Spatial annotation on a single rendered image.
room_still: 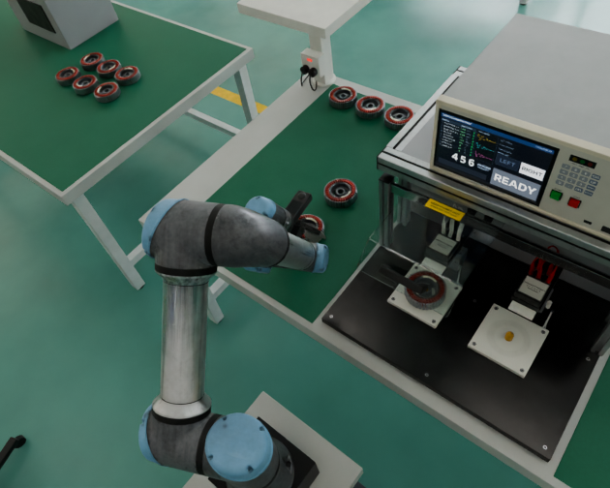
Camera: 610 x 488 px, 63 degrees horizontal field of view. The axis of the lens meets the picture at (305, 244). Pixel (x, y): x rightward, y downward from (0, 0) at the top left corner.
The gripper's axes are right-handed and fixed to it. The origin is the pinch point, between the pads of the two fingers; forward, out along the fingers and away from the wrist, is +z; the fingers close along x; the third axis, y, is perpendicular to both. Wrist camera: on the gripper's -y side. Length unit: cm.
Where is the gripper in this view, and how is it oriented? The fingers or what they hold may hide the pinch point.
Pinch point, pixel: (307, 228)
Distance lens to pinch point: 160.7
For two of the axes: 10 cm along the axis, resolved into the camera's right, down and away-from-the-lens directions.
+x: 8.6, 3.3, -4.0
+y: -3.8, 9.3, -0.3
